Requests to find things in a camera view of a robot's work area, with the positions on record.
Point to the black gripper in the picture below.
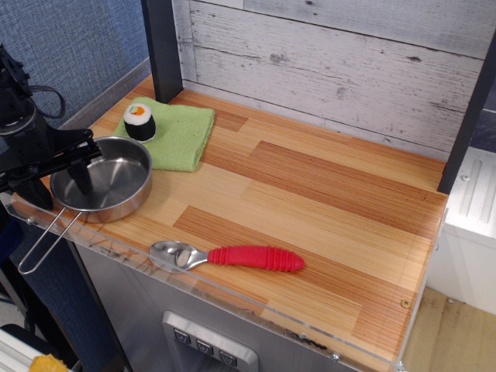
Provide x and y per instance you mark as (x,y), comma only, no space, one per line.
(35,150)

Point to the stainless steel pan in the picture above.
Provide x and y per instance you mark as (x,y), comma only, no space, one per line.
(121,180)

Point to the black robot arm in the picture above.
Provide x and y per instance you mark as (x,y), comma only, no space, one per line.
(16,95)

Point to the green folded cloth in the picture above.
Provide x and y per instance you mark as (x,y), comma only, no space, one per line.
(181,134)

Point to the toy sushi roll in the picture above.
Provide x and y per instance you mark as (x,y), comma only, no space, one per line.
(139,122)

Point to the clear acrylic front guard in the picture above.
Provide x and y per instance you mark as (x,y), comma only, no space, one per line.
(350,307)

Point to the stainless steel cabinet front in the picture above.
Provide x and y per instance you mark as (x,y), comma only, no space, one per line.
(135,303)

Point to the yellow object bottom left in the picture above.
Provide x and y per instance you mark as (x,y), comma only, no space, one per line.
(47,363)

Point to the silver button control panel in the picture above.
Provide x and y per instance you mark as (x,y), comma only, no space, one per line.
(196,347)

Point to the red handled metal spoon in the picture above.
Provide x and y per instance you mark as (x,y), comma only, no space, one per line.
(169,255)

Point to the dark left vertical post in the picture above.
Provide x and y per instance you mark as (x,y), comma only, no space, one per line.
(161,37)

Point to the dark vertical post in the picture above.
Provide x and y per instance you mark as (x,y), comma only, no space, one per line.
(470,120)
(161,37)

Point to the dark right vertical post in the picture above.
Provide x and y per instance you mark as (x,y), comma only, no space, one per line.
(470,120)

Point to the white aluminium frame block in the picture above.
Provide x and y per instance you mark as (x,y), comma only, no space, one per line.
(463,262)

